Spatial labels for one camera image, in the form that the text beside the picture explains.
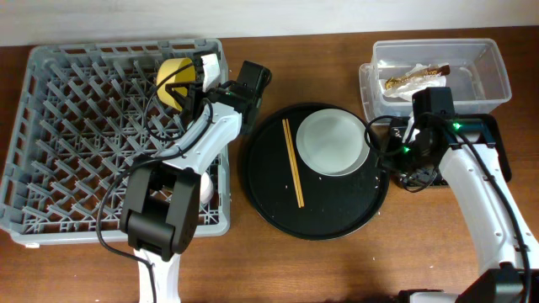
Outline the black rectangular tray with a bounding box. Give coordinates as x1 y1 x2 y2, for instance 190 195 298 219
403 114 512 187

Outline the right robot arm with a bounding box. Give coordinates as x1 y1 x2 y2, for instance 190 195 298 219
381 88 538 302

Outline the pink plastic cup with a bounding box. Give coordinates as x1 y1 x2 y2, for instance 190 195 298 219
200 173 214 205

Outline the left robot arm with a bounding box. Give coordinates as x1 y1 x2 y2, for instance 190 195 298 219
120 53 272 302

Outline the grey round plate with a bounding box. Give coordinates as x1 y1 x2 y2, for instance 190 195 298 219
296 109 370 177

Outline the round black tray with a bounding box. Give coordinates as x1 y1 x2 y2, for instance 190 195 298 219
238 103 389 241

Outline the brown snack wrapper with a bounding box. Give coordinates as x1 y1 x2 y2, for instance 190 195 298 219
384 65 451 90

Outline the clear plastic bin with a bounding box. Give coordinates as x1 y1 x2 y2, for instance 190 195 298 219
359 39 512 121

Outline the grey dishwasher rack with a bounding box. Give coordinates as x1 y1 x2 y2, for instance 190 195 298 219
1 39 224 247

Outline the yellow bowl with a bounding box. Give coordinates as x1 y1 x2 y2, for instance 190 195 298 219
156 58 196 111

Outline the white napkin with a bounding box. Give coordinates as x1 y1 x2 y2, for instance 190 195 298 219
378 63 448 102

